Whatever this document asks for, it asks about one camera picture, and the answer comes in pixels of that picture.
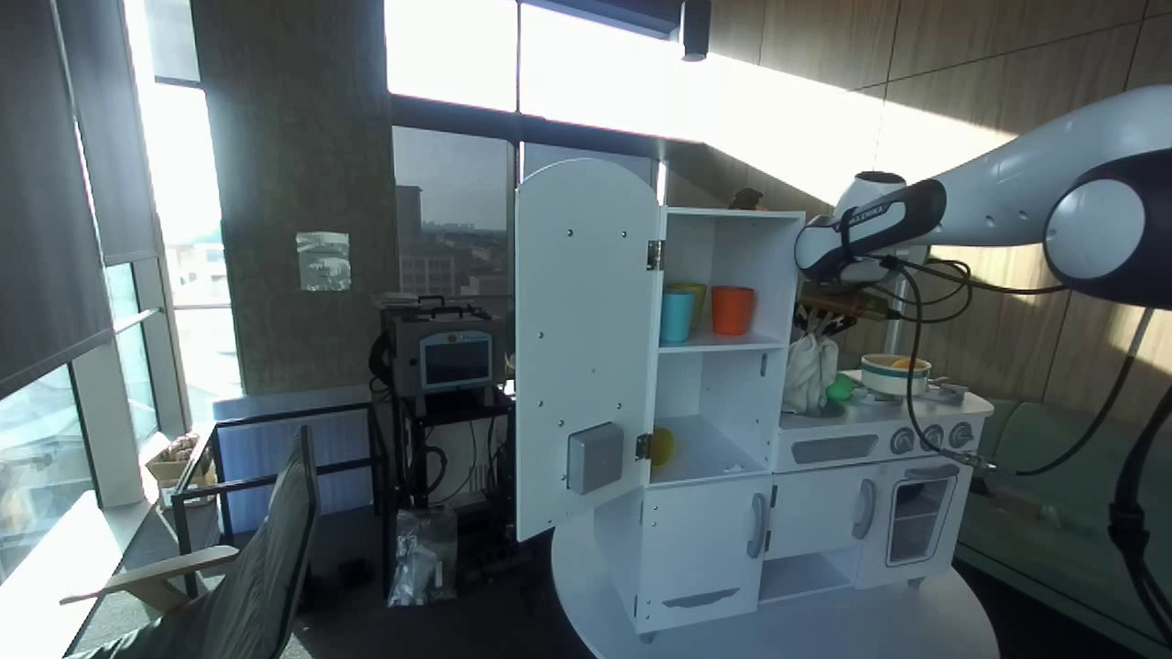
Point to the dark roller blind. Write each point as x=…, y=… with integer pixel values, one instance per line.
x=56, y=183

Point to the yellow cup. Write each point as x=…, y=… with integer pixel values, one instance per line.
x=661, y=448

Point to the grey round stove knob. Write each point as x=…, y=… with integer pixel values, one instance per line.
x=930, y=436
x=902, y=441
x=962, y=434

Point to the blue board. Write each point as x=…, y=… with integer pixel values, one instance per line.
x=277, y=453

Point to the white toy kitchen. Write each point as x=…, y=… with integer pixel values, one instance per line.
x=718, y=405

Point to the wooden deck chair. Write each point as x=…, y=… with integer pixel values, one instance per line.
x=261, y=571

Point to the small white cabinet door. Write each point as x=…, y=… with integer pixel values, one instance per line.
x=826, y=513

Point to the paper sheet on pillar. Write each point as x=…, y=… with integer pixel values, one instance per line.
x=322, y=262

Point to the tan wrist camera mount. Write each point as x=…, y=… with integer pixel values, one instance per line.
x=846, y=306

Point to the white oven door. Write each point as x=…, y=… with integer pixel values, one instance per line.
x=921, y=513

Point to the green toy bowl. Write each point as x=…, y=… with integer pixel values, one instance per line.
x=845, y=391

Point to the grey monitor device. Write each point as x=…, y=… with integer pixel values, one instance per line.
x=455, y=361

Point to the black equipment cart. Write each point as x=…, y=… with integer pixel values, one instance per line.
x=409, y=461

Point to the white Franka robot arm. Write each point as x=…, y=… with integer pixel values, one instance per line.
x=1039, y=183

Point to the clear plastic bag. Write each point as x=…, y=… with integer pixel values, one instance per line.
x=423, y=560

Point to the small tan basket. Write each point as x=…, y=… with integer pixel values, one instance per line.
x=174, y=461

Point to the large white cabinet door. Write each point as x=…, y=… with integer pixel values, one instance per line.
x=696, y=552

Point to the orange food piece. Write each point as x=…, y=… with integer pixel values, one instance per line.
x=909, y=365

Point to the blue cup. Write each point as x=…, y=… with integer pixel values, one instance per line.
x=677, y=317

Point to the orange cup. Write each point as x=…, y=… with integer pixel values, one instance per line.
x=735, y=312

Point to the small brown object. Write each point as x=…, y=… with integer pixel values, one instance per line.
x=747, y=200

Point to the white arched cabinet door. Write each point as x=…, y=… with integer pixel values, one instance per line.
x=586, y=340

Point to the black metal frame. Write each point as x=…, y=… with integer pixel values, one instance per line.
x=196, y=495

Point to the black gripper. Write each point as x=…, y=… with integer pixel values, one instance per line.
x=821, y=323

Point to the white bowl teal stripe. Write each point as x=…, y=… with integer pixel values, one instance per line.
x=896, y=378

